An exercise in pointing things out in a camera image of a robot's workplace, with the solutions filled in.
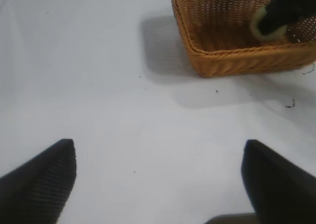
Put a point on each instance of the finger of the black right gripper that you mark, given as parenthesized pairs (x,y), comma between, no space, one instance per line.
(274,19)

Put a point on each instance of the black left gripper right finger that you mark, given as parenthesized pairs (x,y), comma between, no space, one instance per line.
(279,184)

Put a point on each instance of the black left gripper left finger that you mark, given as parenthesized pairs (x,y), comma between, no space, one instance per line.
(37,184)

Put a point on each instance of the pale yellow egg yolk pastry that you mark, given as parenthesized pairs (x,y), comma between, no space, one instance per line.
(255,24)

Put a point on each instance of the brown woven wicker basket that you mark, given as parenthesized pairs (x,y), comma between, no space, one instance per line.
(234,61)

